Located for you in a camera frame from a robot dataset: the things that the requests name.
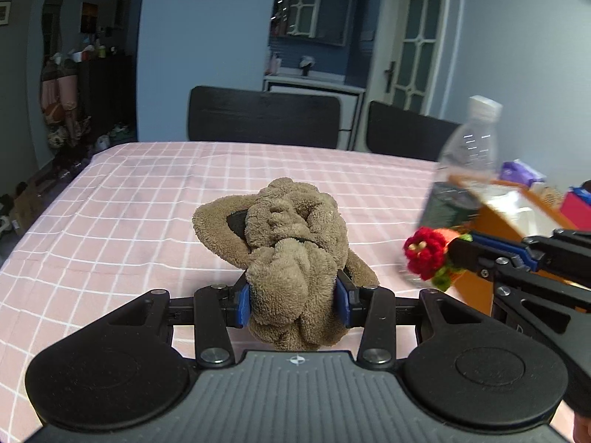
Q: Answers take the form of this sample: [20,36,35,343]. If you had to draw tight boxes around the orange crochet strawberry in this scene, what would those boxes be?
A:
[403,227,472,292]

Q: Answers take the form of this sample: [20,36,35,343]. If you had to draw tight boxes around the brown plush towel toy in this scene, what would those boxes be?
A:
[192,178,379,351]

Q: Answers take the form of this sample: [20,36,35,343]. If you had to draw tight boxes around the white sachet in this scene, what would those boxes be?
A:
[480,185,557,237]

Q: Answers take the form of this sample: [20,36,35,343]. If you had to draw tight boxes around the person's right hand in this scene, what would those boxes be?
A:
[573,413,591,443]

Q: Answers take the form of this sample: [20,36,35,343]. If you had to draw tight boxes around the red box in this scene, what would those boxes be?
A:
[560,192,591,231]

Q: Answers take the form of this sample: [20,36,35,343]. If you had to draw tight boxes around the blue packet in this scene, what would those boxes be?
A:
[569,186,591,206]

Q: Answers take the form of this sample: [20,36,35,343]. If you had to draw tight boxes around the orange storage box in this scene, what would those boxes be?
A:
[447,174,591,317]

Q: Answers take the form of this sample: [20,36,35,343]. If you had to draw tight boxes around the purple tissue pack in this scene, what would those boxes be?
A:
[499,159,546,188]

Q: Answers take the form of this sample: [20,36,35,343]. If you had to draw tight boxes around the clear plastic water bottle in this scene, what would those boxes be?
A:
[399,95,504,287]

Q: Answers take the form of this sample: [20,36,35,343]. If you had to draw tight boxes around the pink checked tablecloth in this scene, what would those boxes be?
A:
[0,141,591,443]

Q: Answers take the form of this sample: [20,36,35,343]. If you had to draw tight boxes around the black chair right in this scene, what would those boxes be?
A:
[366,101,460,162]

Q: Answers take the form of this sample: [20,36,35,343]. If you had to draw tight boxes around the black chair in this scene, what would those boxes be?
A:
[366,101,460,162]
[187,86,338,149]

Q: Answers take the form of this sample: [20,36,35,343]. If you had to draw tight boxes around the black chair left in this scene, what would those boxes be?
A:
[187,86,338,149]

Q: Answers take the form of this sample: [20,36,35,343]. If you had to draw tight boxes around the white vanity cabinet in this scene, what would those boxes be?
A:
[263,76,366,150]

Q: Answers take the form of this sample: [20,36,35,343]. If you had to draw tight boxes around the hanging bags on rack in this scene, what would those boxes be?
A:
[40,53,90,150]

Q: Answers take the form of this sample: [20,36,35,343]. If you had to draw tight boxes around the white panelled door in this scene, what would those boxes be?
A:
[383,0,451,114]

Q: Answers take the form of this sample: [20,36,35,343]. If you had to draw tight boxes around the small framed picture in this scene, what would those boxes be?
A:
[0,0,12,26]

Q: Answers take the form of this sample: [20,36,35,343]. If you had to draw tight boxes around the wall mirror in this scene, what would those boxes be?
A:
[270,0,353,47]

